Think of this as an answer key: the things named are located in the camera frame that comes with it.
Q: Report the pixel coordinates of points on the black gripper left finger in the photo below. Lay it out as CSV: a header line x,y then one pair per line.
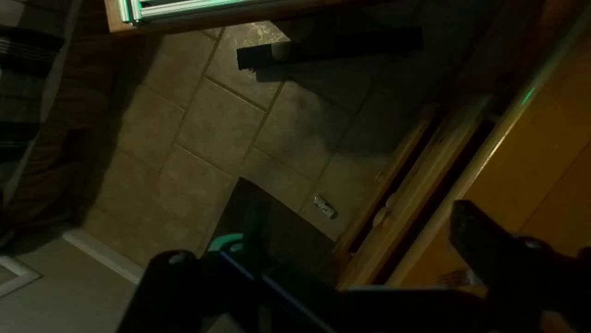
x,y
168,289

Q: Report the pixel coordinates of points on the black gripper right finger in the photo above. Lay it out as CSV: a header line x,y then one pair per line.
x,y
523,278

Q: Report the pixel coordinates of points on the wooden pine dresser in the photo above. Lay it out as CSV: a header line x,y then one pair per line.
x,y
547,154

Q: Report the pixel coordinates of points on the small white tube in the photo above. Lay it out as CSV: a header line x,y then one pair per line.
x,y
324,205

